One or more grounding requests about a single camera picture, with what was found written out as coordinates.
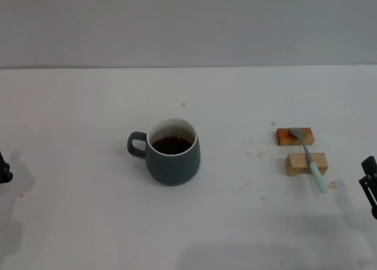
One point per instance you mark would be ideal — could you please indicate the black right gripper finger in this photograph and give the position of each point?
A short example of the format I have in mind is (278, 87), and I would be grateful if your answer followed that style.
(370, 165)

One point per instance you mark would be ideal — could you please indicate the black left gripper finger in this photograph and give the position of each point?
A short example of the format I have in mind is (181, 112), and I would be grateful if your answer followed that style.
(4, 172)

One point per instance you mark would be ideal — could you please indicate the dark grey ceramic cup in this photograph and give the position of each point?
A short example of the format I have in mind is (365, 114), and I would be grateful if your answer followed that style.
(173, 169)

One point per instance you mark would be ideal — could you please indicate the light wooden notched block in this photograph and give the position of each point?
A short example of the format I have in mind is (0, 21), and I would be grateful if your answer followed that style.
(296, 163)

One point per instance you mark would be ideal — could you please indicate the orange wooden block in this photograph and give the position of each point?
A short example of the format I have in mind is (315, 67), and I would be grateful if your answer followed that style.
(284, 136)

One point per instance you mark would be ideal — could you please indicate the dark coffee liquid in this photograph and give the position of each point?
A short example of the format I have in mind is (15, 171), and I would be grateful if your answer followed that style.
(172, 145)

